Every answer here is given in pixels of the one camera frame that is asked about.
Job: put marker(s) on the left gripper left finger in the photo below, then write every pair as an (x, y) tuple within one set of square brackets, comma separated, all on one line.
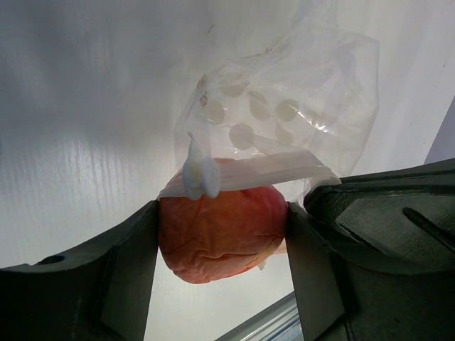
[(98, 290)]

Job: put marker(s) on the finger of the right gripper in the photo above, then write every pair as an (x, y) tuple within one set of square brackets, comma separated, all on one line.
[(395, 222)]

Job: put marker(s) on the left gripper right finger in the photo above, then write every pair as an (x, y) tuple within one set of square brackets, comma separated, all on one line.
[(338, 300)]

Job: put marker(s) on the orange peach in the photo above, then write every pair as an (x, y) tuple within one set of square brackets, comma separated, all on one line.
[(208, 239)]

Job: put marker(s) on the clear zip top bag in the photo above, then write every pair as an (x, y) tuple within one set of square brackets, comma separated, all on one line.
[(293, 116)]

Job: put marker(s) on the aluminium rail frame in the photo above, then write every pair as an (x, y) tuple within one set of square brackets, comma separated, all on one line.
[(279, 321)]

